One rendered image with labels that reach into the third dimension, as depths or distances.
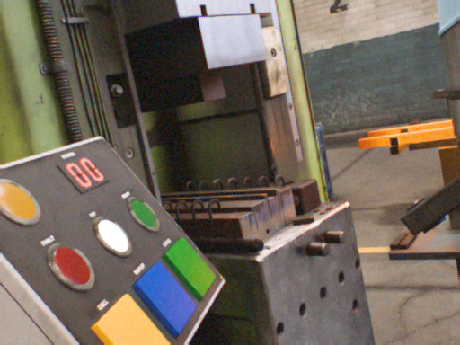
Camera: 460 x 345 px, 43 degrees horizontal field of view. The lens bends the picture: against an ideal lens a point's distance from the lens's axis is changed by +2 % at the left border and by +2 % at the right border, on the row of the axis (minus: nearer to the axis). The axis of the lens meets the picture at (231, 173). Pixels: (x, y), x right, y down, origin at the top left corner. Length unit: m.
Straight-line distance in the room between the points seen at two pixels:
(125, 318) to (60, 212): 0.14
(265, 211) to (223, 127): 0.41
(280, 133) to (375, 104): 7.32
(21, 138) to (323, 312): 0.70
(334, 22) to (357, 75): 0.85
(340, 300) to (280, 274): 0.25
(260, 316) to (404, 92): 7.71
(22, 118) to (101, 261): 0.41
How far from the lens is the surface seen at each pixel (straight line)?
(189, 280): 0.75
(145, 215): 0.78
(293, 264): 1.17
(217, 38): 1.13
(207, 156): 1.60
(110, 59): 1.12
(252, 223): 1.16
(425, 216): 0.67
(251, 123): 1.49
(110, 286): 0.64
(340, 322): 1.34
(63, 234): 0.64
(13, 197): 0.62
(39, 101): 1.01
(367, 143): 1.48
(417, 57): 8.66
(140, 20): 1.13
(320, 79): 8.99
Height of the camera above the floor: 1.24
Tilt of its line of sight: 9 degrees down
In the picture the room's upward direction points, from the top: 11 degrees counter-clockwise
